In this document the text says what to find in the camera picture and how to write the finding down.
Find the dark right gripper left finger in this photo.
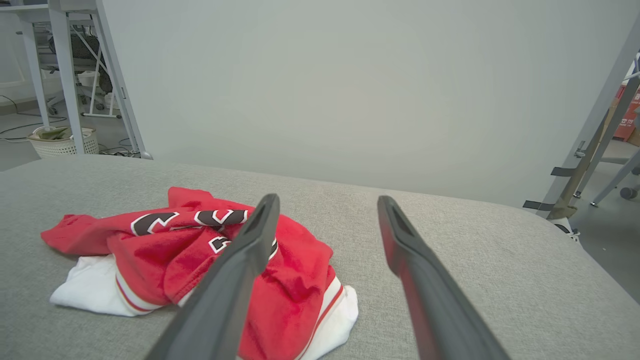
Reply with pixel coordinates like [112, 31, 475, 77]
[145, 193, 281, 360]

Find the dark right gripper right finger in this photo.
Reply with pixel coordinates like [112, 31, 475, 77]
[377, 195, 511, 360]

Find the red and white shirt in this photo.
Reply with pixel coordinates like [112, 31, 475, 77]
[41, 186, 360, 360]

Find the grey chair leg with caster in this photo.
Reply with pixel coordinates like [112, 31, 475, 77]
[589, 150, 640, 208]

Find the white woven laundry basket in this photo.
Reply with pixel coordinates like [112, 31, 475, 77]
[27, 126, 100, 159]

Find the green cloth in basket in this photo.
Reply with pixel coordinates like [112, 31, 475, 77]
[37, 126, 71, 140]

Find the grey metal stand with tape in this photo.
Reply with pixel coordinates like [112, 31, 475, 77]
[522, 15, 640, 222]

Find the red cardboard box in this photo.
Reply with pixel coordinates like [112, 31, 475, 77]
[612, 84, 640, 142]

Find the dark office chair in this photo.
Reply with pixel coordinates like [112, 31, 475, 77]
[40, 30, 115, 115]

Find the black floor cable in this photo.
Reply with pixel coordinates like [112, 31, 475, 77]
[0, 94, 69, 144]

